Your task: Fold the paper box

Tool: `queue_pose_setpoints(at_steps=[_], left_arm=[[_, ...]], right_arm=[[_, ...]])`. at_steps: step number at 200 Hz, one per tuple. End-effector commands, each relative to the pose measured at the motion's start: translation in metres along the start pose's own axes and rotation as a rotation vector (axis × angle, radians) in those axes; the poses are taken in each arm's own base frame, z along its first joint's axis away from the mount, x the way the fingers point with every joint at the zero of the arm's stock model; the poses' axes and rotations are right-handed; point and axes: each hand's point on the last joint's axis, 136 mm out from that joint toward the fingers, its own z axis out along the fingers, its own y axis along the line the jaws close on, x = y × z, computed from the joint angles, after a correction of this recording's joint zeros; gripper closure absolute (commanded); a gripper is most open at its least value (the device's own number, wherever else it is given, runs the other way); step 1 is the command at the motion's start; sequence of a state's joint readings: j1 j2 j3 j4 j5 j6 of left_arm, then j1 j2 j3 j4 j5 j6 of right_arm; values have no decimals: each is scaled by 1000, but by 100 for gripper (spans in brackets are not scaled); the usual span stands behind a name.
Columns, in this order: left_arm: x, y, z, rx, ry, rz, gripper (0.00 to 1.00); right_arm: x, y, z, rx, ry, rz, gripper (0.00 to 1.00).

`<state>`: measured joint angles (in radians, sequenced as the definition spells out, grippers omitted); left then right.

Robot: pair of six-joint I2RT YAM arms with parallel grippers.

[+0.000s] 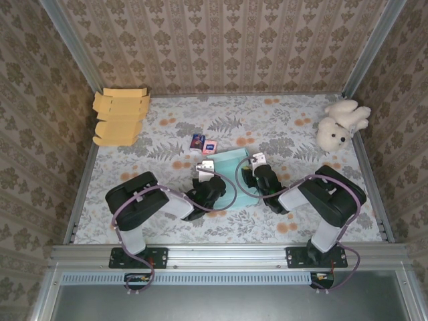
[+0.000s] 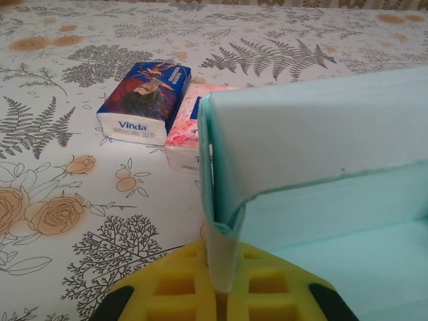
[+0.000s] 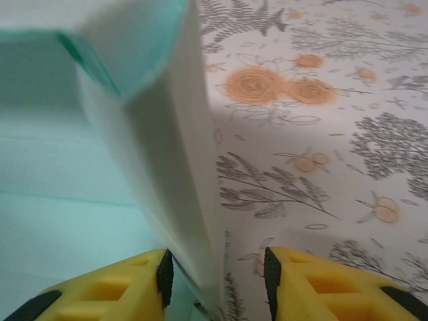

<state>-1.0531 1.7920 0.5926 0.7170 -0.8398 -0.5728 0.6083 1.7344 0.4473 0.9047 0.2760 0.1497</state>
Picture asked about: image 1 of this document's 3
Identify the white plush dog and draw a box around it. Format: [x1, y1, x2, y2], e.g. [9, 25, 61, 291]
[316, 99, 372, 153]

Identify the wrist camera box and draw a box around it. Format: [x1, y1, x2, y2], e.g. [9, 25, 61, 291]
[249, 152, 268, 168]
[195, 159, 217, 183]

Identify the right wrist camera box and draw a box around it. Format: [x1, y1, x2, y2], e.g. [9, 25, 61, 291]
[249, 152, 268, 168]

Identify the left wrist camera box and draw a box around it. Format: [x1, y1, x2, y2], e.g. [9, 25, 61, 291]
[195, 159, 217, 183]

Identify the floral table mat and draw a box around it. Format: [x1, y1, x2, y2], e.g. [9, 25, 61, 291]
[73, 94, 384, 245]

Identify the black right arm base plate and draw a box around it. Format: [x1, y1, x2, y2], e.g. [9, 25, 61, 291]
[285, 246, 348, 270]

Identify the black right controller board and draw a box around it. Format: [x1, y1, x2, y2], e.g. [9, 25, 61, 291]
[310, 271, 335, 290]

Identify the yellow paper box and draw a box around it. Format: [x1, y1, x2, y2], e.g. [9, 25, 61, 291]
[92, 87, 152, 147]

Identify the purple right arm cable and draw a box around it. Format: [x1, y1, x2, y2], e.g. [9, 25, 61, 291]
[235, 156, 362, 295]

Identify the aluminium mounting rail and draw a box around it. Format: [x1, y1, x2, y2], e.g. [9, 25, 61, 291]
[49, 243, 411, 270]

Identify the aluminium back rail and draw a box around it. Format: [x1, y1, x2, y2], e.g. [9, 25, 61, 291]
[150, 92, 346, 99]

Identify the black controller board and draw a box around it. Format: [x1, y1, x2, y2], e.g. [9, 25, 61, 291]
[124, 272, 152, 290]
[310, 271, 335, 290]

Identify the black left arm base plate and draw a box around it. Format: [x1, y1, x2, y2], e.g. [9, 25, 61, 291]
[108, 246, 169, 270]

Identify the grey metal sheet panel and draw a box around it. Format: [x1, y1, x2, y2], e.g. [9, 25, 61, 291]
[53, 284, 407, 321]

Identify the slotted grey cable duct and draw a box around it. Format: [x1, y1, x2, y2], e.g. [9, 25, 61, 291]
[62, 271, 315, 286]

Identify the black left controller board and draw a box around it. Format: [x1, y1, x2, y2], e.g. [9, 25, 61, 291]
[124, 272, 152, 290]

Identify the pink tissue pack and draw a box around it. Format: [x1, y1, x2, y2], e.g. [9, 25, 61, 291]
[201, 139, 218, 156]

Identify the aluminium right side rail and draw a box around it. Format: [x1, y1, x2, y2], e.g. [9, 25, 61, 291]
[350, 130, 396, 243]

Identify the aluminium right frame post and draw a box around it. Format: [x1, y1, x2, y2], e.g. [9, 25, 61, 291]
[342, 0, 407, 98]

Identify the teal paper box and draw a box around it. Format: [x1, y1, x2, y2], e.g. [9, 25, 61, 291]
[205, 146, 261, 211]

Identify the aluminium frame post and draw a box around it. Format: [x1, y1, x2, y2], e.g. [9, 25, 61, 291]
[39, 0, 102, 96]
[342, 0, 407, 98]

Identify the aluminium left frame post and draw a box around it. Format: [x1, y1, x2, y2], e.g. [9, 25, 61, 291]
[39, 0, 102, 96]

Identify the dark blue tissue pack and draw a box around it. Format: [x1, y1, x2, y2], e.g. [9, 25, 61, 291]
[189, 133, 205, 153]

